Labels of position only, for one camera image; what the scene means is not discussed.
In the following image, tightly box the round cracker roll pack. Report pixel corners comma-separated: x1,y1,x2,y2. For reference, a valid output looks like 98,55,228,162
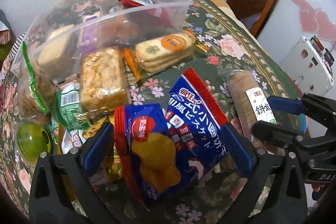
227,70,277,146

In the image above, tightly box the blue red biscuit bag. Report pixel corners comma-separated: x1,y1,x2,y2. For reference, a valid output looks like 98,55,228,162
165,68,228,181

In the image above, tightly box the green edged bread pack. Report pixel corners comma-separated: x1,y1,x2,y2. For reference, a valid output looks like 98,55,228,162
17,42,58,124

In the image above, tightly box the blue chip snack bag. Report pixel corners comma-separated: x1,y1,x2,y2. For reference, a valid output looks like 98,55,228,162
113,103,200,210

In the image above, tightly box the puffed rice cake pack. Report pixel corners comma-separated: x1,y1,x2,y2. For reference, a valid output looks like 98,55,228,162
80,47,129,111

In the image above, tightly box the orange rice cracker pack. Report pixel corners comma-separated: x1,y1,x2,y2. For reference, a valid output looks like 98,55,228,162
122,28,210,83

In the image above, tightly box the purple gold snack packet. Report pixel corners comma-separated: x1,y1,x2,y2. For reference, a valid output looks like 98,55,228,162
78,11,102,55

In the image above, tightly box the white device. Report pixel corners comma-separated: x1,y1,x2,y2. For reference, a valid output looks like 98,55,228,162
280,36,334,96

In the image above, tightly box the white red snack packet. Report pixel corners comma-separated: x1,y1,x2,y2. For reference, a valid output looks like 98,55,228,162
61,130,86,154

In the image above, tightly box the yellow noodle snack pack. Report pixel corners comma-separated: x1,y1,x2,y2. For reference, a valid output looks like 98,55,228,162
83,113,123,190

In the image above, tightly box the green barcode snack packet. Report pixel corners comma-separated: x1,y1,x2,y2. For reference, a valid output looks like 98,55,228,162
49,83,91,131

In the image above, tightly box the floral green bedspread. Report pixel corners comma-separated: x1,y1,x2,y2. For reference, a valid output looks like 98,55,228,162
1,0,299,223

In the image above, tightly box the beige blanket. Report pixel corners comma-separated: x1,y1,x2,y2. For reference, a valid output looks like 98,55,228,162
209,0,245,28

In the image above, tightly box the clear plastic storage box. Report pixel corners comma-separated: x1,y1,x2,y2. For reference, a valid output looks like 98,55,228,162
10,0,195,83

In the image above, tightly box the pile of clothes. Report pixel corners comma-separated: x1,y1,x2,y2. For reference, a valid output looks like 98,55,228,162
0,8,13,62

